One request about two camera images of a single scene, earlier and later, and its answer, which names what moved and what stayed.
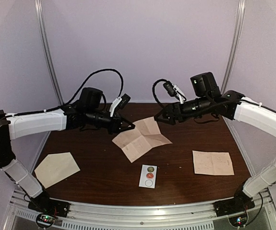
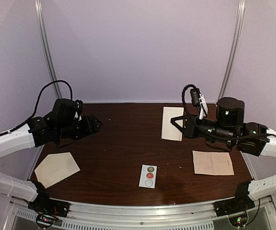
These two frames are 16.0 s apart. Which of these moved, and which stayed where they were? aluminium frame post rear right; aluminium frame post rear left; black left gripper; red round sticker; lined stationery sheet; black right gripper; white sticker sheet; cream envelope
Moved: black right gripper; black left gripper
Stayed: white sticker sheet; aluminium frame post rear right; cream envelope; aluminium frame post rear left; lined stationery sheet; red round sticker
